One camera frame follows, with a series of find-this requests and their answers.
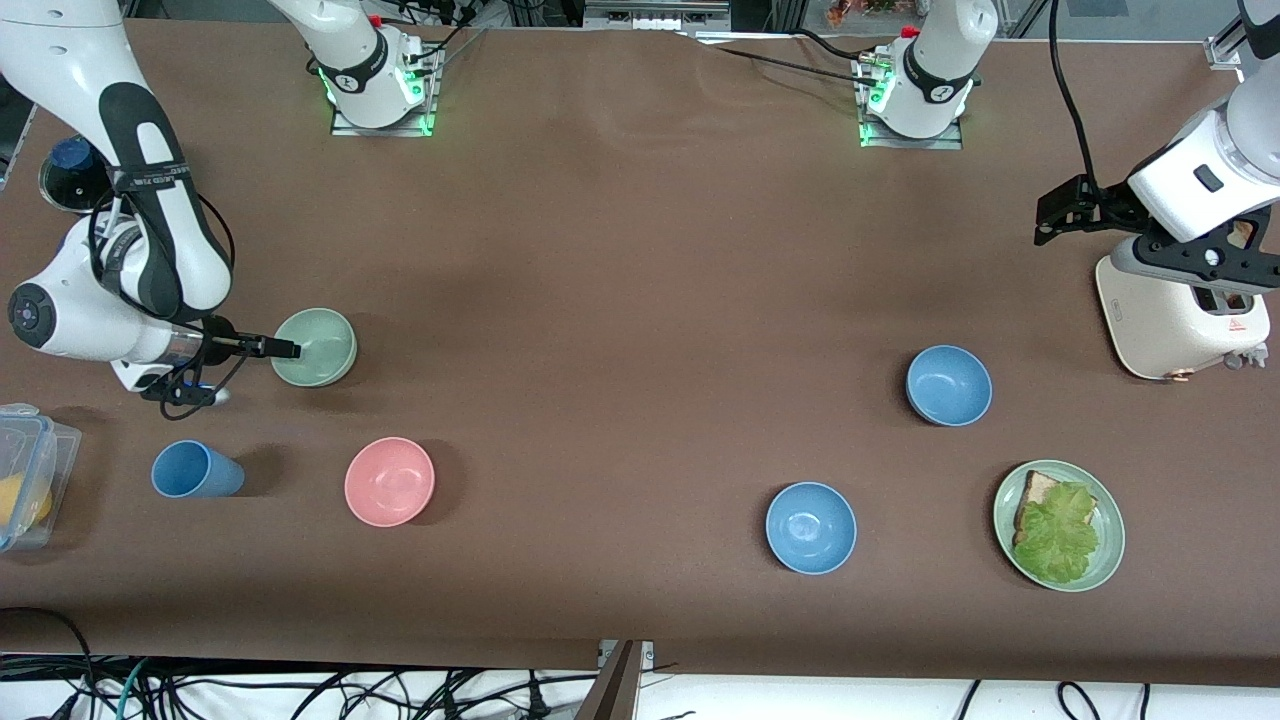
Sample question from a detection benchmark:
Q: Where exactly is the pale green bowl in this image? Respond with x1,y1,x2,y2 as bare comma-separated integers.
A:
270,307,358,388

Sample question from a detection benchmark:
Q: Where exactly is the blue bowl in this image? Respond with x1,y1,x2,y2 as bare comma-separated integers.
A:
765,482,858,576
906,345,994,428

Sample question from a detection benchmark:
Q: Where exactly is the pink bowl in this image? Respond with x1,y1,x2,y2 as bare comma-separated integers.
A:
344,437,437,528

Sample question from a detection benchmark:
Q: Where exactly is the cream white toaster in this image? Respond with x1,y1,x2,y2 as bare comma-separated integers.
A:
1095,225,1271,383

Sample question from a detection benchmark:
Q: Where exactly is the blue plastic cup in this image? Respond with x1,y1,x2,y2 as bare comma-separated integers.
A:
151,440,246,499

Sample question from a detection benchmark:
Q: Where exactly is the clear plastic container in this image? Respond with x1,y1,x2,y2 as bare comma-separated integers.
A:
0,403,83,553

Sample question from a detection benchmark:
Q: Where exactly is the glass lid with blue knob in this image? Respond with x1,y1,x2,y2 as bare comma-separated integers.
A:
40,135,107,209

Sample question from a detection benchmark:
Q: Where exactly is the yellow fruit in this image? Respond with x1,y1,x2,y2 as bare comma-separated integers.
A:
0,475,53,531

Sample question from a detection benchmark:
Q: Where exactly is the toast slice with dark crust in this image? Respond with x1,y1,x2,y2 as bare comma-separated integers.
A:
1013,470,1099,549

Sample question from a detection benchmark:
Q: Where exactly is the bread slice with lettuce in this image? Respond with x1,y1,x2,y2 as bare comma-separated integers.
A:
1012,482,1101,586

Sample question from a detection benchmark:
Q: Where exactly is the pale green plate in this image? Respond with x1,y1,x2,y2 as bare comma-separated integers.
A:
993,460,1127,593

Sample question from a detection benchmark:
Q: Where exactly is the brown table cover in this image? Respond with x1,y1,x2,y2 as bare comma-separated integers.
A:
0,18,1280,691

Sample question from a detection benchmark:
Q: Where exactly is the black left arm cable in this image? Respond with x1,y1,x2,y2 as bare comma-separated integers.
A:
1048,0,1107,199

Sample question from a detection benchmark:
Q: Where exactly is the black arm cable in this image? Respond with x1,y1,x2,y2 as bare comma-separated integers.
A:
1048,0,1107,199
88,188,251,401

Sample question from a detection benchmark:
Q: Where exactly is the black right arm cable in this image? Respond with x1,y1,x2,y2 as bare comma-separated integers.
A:
88,188,251,401

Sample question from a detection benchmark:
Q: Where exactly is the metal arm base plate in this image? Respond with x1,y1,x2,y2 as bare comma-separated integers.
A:
858,55,967,151
330,40,438,137

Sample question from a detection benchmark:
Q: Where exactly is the aluminium frame corner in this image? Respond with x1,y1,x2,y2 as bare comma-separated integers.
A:
1205,0,1263,71

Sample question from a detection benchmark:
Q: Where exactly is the black pot with blue handle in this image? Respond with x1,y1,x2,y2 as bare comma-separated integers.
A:
38,135,113,215

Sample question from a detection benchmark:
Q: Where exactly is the black cable on table cover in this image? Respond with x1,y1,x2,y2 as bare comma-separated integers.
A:
690,35,881,86

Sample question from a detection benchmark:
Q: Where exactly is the black looped floor cable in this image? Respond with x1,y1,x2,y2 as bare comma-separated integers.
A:
0,606,99,720

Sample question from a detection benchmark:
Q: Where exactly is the teal cable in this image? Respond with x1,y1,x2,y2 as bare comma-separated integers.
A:
116,658,153,720

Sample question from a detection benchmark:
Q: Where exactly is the black floor cable bundle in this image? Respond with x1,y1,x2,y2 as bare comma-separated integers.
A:
150,668,601,720

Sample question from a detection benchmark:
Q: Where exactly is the aluminium profile rail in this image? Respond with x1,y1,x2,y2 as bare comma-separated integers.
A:
583,0,733,33

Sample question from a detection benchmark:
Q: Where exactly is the aluminium table edge bracket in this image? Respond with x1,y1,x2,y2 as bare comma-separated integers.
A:
575,640,656,720

